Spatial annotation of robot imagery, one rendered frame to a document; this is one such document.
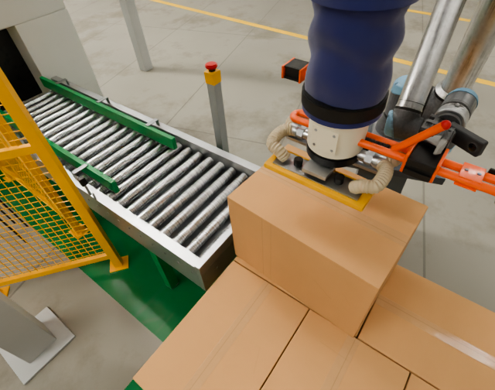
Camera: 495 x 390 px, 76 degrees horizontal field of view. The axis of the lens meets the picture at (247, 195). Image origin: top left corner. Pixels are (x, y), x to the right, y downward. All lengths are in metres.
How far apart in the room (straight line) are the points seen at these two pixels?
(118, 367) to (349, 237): 1.43
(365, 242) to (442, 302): 0.56
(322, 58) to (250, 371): 1.05
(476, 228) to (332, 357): 1.65
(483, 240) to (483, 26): 1.53
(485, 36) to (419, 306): 1.03
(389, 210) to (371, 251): 0.19
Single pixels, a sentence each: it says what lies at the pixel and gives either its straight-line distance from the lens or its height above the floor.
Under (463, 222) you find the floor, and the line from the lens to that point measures 2.67.
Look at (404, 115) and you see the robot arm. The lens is 1.24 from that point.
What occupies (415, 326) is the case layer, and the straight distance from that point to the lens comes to 1.47.
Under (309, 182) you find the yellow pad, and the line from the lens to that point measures 0.98.
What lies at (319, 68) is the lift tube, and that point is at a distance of 0.82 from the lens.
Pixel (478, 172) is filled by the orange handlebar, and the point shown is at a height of 1.26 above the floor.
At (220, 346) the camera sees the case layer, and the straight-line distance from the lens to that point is 1.34.
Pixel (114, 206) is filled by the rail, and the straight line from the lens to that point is 1.80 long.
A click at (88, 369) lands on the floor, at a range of 2.10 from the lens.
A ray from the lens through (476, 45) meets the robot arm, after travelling 1.51.
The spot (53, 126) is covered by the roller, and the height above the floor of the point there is 0.53.
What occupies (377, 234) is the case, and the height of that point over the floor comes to 0.94.
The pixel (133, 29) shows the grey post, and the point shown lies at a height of 0.52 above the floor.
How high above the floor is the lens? 1.81
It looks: 47 degrees down
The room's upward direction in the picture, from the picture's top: 4 degrees counter-clockwise
